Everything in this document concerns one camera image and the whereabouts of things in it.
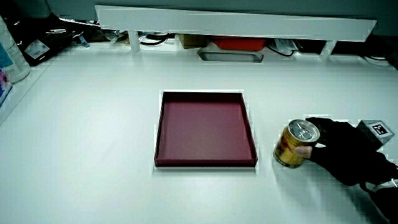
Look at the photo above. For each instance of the brown cardboard box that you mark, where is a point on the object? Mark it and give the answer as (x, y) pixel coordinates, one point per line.
(192, 41)

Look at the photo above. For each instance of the black plastic bag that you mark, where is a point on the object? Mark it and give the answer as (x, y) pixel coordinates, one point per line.
(40, 37)

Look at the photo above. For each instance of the white plastic bottle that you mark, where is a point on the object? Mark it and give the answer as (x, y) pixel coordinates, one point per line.
(11, 59)

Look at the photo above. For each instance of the maroon shallow tray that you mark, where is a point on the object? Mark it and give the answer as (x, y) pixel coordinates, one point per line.
(203, 132)

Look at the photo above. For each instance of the orange box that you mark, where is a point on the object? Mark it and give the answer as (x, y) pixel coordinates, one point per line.
(239, 43)

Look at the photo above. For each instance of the white desk shelf riser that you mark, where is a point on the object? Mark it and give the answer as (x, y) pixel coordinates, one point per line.
(230, 23)

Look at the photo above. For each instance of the person's right forearm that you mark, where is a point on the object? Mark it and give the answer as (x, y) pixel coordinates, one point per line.
(387, 202)

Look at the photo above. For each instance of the white desk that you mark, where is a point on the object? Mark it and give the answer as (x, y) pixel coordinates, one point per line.
(93, 155)

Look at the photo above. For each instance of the person's right hand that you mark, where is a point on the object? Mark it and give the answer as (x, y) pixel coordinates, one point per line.
(345, 155)

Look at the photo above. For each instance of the floral print packet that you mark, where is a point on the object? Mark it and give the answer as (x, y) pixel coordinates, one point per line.
(3, 85)

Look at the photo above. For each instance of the gold red bull can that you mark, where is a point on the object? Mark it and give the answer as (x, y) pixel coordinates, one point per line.
(290, 146)

